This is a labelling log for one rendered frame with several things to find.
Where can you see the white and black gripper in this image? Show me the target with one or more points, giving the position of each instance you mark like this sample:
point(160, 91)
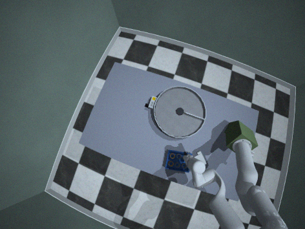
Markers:
point(186, 158)

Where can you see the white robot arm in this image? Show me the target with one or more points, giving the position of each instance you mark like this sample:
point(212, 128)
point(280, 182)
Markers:
point(256, 200)

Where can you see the blue tray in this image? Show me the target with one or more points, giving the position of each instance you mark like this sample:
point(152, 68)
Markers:
point(180, 161)

